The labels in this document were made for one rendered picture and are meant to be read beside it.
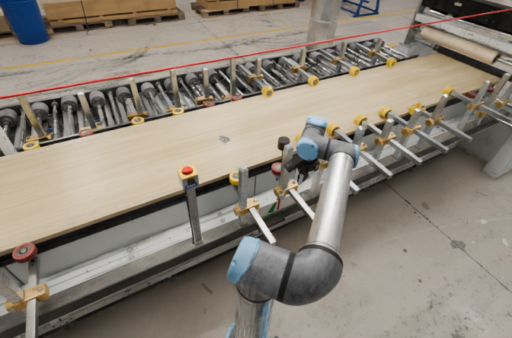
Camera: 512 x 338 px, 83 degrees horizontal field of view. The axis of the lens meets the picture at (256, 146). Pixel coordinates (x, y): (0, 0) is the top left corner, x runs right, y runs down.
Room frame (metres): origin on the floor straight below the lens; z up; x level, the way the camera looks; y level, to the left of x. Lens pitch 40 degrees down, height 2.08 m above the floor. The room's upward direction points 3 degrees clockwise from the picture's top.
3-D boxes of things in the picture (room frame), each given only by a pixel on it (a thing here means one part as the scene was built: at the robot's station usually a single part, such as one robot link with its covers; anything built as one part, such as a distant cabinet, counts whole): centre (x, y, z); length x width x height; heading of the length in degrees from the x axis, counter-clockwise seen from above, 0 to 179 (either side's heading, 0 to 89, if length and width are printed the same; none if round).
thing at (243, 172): (0.97, 0.05, 0.89); 0.04 x 0.04 x 0.48; 31
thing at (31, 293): (0.47, 0.89, 0.80); 0.14 x 0.06 x 0.05; 121
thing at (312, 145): (0.90, -0.22, 1.35); 0.12 x 0.12 x 0.09; 71
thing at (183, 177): (0.84, 0.28, 1.18); 0.07 x 0.07 x 0.08; 31
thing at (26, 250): (0.62, 0.96, 0.85); 0.08 x 0.08 x 0.11
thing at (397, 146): (1.49, -0.85, 0.95); 0.50 x 0.04 x 0.04; 31
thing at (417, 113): (1.60, -1.02, 0.88); 0.04 x 0.04 x 0.48; 31
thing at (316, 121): (1.01, -0.25, 1.34); 0.10 x 0.09 x 0.12; 161
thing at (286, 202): (1.06, -0.15, 0.75); 0.26 x 0.01 x 0.10; 121
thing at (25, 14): (5.08, 4.08, 0.36); 0.59 x 0.57 x 0.73; 30
